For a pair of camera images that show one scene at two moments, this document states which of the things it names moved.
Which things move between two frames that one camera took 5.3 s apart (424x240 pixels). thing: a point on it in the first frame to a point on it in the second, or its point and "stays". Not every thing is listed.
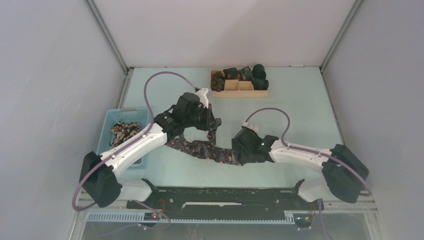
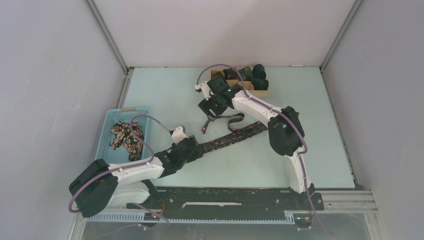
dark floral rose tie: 206,149 to 233,136
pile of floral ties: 123,130 stays
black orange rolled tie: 231,73 stays
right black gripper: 236,146 to 206,105
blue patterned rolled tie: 245,74 stays
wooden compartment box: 235,88 stays
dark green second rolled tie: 259,83 stays
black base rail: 226,200 stays
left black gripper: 210,121 to 197,152
